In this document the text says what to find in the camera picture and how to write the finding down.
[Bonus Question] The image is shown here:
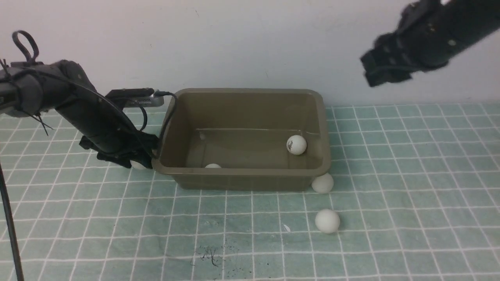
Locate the green checkered tablecloth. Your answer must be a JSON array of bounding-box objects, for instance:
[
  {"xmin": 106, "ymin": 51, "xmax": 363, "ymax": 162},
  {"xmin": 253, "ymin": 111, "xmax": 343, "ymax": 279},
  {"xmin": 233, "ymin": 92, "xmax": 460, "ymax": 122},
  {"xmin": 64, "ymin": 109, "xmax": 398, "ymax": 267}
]
[{"xmin": 0, "ymin": 103, "xmax": 500, "ymax": 281}]

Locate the olive plastic bin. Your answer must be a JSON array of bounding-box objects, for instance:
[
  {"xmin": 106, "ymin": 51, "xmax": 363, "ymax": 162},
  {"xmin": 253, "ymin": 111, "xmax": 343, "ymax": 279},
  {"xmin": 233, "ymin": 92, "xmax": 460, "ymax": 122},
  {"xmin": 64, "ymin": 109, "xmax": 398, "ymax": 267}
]
[{"xmin": 152, "ymin": 88, "xmax": 332, "ymax": 192}]

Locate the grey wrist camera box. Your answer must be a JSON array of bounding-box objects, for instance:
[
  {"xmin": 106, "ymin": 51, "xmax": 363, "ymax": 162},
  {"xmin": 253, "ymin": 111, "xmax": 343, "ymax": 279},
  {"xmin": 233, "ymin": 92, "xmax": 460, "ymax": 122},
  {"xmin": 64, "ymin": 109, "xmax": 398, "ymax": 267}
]
[{"xmin": 106, "ymin": 88, "xmax": 164, "ymax": 109}]

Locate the white ping-pong ball with logo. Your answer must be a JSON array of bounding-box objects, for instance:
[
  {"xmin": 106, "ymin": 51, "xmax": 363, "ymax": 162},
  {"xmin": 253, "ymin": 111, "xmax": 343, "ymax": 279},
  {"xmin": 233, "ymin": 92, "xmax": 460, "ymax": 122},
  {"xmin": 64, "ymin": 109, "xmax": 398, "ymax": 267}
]
[{"xmin": 286, "ymin": 135, "xmax": 307, "ymax": 155}]

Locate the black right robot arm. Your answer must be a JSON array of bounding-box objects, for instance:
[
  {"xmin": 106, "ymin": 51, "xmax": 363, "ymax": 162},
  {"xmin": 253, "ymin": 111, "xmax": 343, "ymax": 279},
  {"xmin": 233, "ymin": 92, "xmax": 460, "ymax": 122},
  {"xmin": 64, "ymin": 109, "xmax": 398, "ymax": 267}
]
[{"xmin": 360, "ymin": 0, "xmax": 500, "ymax": 87}]

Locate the black cable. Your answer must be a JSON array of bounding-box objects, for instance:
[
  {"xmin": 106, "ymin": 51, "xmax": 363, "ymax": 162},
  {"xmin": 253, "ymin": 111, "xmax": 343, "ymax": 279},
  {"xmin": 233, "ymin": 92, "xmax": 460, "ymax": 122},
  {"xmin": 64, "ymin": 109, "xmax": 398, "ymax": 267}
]
[{"xmin": 0, "ymin": 164, "xmax": 25, "ymax": 281}]

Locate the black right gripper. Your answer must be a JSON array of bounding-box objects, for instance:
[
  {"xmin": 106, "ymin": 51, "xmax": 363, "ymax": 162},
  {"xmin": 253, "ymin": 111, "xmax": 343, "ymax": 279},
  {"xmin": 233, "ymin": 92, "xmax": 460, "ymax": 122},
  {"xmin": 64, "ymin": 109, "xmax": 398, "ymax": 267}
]
[{"xmin": 360, "ymin": 32, "xmax": 425, "ymax": 87}]

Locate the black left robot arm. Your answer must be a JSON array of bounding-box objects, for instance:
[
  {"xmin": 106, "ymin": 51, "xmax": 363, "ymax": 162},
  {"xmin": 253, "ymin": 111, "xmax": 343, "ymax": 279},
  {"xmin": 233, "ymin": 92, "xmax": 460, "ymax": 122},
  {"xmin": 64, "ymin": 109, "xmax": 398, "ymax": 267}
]
[{"xmin": 1, "ymin": 60, "xmax": 159, "ymax": 169}]

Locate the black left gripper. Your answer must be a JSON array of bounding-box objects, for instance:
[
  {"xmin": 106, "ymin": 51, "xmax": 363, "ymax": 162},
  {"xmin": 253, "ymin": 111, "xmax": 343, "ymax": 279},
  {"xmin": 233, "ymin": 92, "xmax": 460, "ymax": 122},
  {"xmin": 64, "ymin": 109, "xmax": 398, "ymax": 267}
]
[{"xmin": 80, "ymin": 130, "xmax": 159, "ymax": 169}]

